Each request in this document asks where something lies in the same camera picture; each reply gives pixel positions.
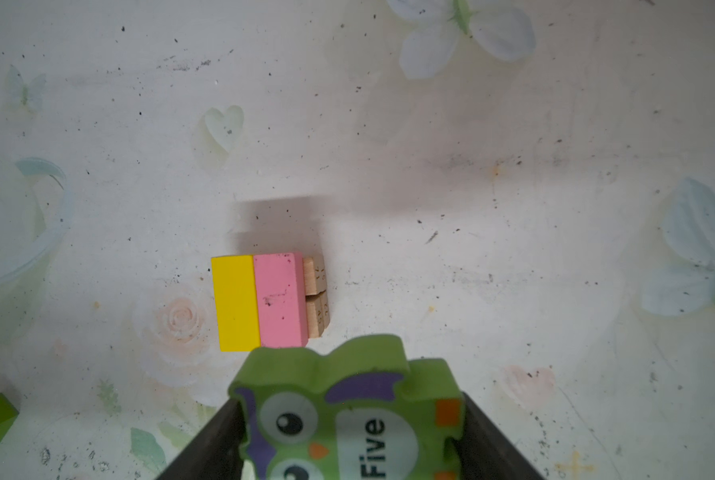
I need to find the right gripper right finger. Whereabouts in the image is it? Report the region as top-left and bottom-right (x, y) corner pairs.
(455, 393), (543, 480)

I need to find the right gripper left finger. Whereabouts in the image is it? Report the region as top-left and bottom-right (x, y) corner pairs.
(158, 399), (246, 480)

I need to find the green owl number block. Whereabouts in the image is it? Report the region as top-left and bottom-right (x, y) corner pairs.
(229, 334), (465, 479)

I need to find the natural wood block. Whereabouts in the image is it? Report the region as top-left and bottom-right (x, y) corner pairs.
(306, 291), (331, 338)
(303, 255), (328, 296)

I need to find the yellow long block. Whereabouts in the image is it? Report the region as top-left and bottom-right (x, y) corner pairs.
(212, 255), (261, 352)

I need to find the pink block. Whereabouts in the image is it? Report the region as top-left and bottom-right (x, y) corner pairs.
(253, 252), (309, 348)

